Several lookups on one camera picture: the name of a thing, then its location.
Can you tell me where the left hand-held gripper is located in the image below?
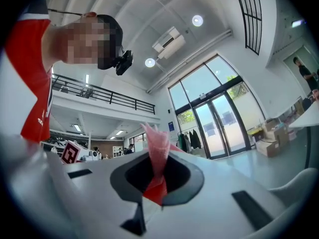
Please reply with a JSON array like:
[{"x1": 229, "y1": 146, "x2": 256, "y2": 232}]
[{"x1": 60, "y1": 140, "x2": 100, "y2": 165}]

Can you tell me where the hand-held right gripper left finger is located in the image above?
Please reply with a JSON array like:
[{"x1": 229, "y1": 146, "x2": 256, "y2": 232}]
[{"x1": 4, "y1": 133, "x2": 153, "y2": 239}]

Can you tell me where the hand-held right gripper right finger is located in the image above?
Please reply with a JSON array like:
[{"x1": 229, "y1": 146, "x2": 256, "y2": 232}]
[{"x1": 146, "y1": 150, "x2": 297, "y2": 239}]

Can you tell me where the pink cloth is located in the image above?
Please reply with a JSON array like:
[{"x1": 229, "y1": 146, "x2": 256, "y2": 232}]
[{"x1": 140, "y1": 122, "x2": 186, "y2": 206}]

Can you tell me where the black mezzanine railing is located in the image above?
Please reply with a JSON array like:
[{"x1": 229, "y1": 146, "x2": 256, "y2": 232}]
[{"x1": 51, "y1": 73, "x2": 157, "y2": 116}]

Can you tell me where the clothes rack with clothes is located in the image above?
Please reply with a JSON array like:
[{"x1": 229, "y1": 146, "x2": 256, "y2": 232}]
[{"x1": 177, "y1": 129, "x2": 202, "y2": 153}]

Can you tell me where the glass entrance door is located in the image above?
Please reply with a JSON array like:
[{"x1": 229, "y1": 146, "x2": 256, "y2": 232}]
[{"x1": 168, "y1": 54, "x2": 266, "y2": 160}]

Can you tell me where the brown cardboard box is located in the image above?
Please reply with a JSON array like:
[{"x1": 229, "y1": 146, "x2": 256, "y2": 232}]
[
  {"x1": 264, "y1": 118, "x2": 290, "y2": 148},
  {"x1": 255, "y1": 138, "x2": 280, "y2": 158}
]

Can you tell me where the person's red shirt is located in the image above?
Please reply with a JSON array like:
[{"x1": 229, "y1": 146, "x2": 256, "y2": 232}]
[{"x1": 3, "y1": 0, "x2": 54, "y2": 144}]

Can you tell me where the grey upholstered chair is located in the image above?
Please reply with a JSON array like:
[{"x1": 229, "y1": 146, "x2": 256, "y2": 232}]
[{"x1": 269, "y1": 167, "x2": 319, "y2": 209}]

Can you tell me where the person's head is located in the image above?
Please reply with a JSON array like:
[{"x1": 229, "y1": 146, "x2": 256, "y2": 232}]
[{"x1": 41, "y1": 11, "x2": 124, "y2": 71}]

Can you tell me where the white ceiling air conditioner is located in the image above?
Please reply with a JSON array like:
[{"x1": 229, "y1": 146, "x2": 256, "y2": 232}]
[{"x1": 152, "y1": 26, "x2": 186, "y2": 59}]

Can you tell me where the white rectangular table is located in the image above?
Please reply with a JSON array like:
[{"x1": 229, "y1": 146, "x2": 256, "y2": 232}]
[{"x1": 289, "y1": 101, "x2": 319, "y2": 169}]

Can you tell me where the black head camera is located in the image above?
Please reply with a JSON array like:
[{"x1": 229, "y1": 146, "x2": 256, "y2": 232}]
[{"x1": 115, "y1": 49, "x2": 134, "y2": 76}]

